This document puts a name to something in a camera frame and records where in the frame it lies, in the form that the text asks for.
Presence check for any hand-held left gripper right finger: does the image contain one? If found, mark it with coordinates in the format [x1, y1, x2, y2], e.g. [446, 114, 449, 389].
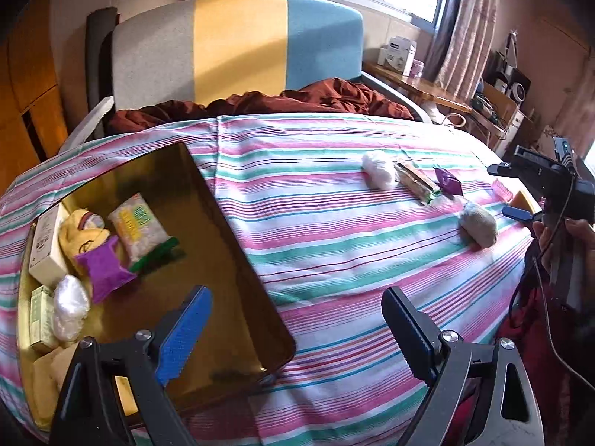
[381, 285, 546, 446]

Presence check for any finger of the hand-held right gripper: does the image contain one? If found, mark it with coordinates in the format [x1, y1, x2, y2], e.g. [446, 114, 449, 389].
[502, 204, 544, 224]
[486, 162, 526, 180]

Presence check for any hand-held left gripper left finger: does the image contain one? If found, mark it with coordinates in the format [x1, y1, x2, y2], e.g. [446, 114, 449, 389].
[49, 285, 215, 446]

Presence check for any gold metal tray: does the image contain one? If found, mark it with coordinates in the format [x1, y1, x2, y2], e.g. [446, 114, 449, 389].
[16, 142, 297, 433]

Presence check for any purple packet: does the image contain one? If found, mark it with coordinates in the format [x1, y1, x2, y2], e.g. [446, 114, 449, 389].
[74, 235, 138, 305]
[432, 166, 464, 197]

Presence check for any green edged snack packet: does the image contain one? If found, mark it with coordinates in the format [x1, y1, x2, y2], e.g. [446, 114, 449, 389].
[108, 193, 180, 274]

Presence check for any white plastic bag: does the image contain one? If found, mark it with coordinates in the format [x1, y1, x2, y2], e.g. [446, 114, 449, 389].
[361, 150, 398, 190]
[52, 274, 91, 342]

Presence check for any yellow sponge block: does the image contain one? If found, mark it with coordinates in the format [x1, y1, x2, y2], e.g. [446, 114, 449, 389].
[30, 344, 80, 430]
[511, 190, 540, 212]

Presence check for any beige printed carton box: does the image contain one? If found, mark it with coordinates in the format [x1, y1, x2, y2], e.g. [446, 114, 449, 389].
[28, 203, 70, 288]

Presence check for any person's right hand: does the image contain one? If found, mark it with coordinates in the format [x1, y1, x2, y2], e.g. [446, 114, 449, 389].
[531, 217, 595, 289]

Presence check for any grey sock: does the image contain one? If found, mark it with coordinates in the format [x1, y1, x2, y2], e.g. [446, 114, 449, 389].
[459, 202, 499, 248]

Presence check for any brown cardboard box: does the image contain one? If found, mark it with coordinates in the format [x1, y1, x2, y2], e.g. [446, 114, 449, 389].
[474, 84, 519, 126]

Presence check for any black stereo speaker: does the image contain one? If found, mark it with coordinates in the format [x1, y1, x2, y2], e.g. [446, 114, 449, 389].
[495, 67, 531, 103]

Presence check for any long snack bar packet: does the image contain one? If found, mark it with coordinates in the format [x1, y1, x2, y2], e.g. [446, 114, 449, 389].
[393, 160, 441, 206]

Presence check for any wooden bedside table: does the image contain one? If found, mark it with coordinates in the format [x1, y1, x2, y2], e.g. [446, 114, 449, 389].
[363, 60, 507, 140]

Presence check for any person's red clothing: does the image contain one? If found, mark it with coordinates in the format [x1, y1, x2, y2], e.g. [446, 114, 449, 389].
[446, 265, 595, 446]

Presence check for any small pale green box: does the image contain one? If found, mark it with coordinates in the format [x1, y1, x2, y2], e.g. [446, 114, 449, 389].
[29, 285, 60, 353]

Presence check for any white carton box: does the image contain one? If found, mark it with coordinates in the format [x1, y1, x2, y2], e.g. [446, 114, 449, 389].
[377, 36, 418, 75]

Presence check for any dark curtain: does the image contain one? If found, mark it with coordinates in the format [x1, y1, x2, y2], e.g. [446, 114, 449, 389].
[425, 0, 466, 70]

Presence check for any brown blanket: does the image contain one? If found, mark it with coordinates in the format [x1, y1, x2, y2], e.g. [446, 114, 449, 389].
[108, 77, 414, 136]

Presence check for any white plastic panel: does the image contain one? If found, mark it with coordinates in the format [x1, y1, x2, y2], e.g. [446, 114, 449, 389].
[58, 96, 115, 152]

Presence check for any wooden wardrobe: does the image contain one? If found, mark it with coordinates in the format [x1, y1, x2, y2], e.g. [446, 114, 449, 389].
[0, 0, 63, 191]

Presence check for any black chair back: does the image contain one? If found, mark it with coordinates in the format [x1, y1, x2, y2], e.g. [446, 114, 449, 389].
[85, 7, 118, 113]

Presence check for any grey yellow blue headboard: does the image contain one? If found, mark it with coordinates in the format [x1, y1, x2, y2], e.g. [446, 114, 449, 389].
[110, 0, 364, 109]

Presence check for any black cable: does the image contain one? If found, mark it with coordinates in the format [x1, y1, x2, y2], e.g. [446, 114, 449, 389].
[509, 167, 595, 384]

